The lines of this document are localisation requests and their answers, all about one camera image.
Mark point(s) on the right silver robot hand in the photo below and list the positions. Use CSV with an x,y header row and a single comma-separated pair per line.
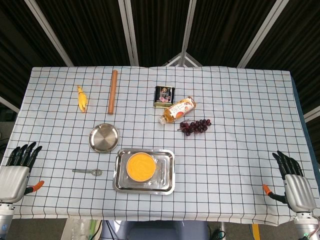
x,y
298,191

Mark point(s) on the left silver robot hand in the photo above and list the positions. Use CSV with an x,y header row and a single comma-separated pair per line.
x,y
13,181

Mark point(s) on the clear plastic spoon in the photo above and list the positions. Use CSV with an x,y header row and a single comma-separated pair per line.
x,y
96,172

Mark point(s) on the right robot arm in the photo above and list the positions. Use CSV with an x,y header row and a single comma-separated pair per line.
x,y
305,225

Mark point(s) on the white bowl of orange powder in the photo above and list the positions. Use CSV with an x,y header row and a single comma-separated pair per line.
x,y
141,166

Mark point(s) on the rectangular steel tray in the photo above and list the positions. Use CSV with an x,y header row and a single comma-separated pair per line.
x,y
165,185

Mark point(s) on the clear plastic bag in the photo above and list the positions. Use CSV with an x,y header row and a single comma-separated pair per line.
x,y
77,230

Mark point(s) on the white checkered tablecloth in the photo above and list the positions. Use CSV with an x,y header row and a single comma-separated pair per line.
x,y
237,125

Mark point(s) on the round steel plate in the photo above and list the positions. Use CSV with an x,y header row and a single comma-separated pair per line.
x,y
103,138

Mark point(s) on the yellow rubber chicken toy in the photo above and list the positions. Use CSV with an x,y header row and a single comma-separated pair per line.
x,y
82,100

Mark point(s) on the purple grape bunch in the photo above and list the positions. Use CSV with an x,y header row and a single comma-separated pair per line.
x,y
196,126

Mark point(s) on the wooden rolling pin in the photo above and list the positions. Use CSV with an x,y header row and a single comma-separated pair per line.
x,y
112,92

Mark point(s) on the peach juice plastic bottle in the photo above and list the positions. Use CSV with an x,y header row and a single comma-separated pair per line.
x,y
178,110

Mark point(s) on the grey robot torso base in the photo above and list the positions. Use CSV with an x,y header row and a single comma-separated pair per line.
x,y
155,231

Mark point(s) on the black square tin can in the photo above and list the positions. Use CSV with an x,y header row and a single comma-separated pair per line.
x,y
163,96

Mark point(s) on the dark folding screen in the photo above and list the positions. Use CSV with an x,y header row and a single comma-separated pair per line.
x,y
95,30

